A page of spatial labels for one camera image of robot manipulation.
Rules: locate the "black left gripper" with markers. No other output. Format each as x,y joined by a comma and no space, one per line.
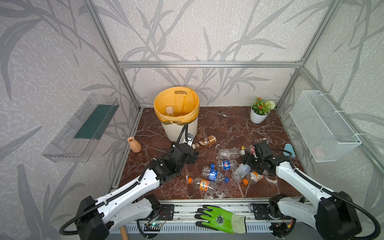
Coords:
192,155

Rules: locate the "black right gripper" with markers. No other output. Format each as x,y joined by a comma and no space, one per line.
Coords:
250,159

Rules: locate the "orange label bottle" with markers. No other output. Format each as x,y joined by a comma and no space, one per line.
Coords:
252,178

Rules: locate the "tall clear white label bottle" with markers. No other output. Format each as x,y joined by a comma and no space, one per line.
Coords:
240,173

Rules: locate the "brown Nescafe coffee bottle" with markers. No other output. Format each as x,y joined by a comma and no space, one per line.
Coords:
205,142

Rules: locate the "pink label yellow cap bottle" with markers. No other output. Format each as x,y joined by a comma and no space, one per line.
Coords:
249,149

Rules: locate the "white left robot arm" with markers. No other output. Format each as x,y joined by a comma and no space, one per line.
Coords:
96,218

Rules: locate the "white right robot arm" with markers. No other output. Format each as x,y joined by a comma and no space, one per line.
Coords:
333,215

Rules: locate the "white ribbed trash bin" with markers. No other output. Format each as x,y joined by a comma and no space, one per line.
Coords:
173,130

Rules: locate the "yellow plastic bin liner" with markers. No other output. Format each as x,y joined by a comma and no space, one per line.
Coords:
185,101

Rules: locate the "light blue spatula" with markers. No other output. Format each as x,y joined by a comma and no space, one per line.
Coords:
289,150

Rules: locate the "Pepsi bottle blue cap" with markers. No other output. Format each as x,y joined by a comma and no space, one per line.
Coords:
225,165

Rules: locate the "orange Fanta bottle front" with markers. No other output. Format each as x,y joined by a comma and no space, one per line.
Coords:
201,184

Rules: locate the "clear crushed bottle white cap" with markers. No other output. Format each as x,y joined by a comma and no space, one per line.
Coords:
228,154

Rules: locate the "crushed bottle blue label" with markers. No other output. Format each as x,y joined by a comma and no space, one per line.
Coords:
214,176

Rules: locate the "terracotta ribbed vase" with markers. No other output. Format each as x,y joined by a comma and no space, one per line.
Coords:
134,145

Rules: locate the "potted plant red flowers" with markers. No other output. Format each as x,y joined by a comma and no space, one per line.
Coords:
261,109

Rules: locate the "green black work glove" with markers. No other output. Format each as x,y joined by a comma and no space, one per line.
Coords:
218,219

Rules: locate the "green circuit board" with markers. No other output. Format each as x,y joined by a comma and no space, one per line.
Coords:
153,227

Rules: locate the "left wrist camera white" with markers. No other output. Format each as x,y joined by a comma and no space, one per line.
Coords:
189,139

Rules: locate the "white wire mesh basket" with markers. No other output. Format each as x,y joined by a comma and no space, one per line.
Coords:
327,134

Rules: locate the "clear acrylic wall shelf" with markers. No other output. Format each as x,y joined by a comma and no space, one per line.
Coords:
80,136

